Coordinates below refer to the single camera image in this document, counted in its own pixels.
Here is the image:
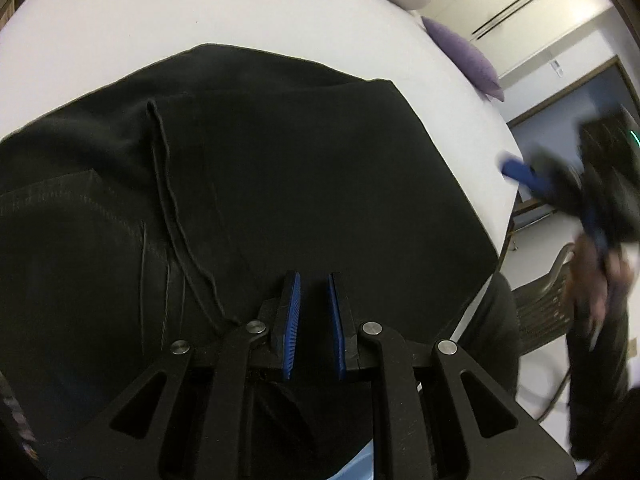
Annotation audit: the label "black denim pants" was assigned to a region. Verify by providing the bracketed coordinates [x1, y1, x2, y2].
[0, 42, 524, 476]

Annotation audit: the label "person's right hand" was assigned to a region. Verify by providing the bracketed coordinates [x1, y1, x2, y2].
[564, 233, 634, 346]

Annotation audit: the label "cream wardrobe with black handles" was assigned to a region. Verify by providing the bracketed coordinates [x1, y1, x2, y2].
[421, 0, 613, 77]

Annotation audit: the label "purple cushion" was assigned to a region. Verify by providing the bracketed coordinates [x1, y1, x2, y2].
[422, 18, 504, 102]

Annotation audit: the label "white bed mattress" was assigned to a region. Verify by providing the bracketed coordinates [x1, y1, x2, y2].
[0, 0, 524, 340]

